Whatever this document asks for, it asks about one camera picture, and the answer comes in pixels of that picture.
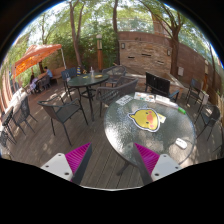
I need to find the far round glass table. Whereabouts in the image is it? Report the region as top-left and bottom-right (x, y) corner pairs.
(68, 73), (109, 119)

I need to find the wooden lamp post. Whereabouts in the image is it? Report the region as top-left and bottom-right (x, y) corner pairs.
(96, 34), (102, 71)

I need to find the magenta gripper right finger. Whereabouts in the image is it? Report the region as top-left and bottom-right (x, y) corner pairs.
(133, 143), (182, 185)

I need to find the black bench chair right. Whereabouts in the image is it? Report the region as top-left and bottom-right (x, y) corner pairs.
(145, 72), (179, 102)

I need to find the dark chair behind far table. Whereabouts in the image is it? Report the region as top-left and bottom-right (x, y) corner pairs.
(102, 65), (126, 85)

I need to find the white leaflet on table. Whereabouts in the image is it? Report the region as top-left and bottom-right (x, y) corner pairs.
(116, 95), (133, 106)

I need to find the stack of books and papers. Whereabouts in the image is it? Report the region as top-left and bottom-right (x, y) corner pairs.
(134, 92), (178, 109)

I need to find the dark wicker chair front left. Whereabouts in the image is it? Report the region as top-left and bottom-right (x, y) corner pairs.
(37, 95), (87, 145)

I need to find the black chair far right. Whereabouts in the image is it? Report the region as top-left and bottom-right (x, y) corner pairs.
(197, 104), (221, 136)

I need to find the seated person in blue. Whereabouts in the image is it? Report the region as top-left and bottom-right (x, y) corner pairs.
(44, 66), (53, 79)

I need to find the black folding chair right back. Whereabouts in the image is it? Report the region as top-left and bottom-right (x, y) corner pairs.
(186, 79), (202, 102)

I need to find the round glass patio table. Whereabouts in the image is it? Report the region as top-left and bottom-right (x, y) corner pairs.
(104, 94), (196, 175)

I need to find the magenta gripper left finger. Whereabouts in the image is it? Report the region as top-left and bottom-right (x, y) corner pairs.
(41, 143), (92, 185)

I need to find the orange canopy tent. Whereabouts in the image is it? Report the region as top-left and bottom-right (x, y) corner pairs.
(12, 44), (62, 78)

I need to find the white computer mouse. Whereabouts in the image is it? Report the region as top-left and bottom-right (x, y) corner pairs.
(175, 138), (187, 149)

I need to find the dark wicker chair behind table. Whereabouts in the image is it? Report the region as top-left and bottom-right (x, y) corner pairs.
(95, 78), (139, 118)

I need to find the green marker pen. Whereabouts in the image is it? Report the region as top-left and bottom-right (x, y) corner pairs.
(178, 107), (186, 114)

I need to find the black chair left edge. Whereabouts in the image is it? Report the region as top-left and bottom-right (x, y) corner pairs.
(2, 97), (35, 135)

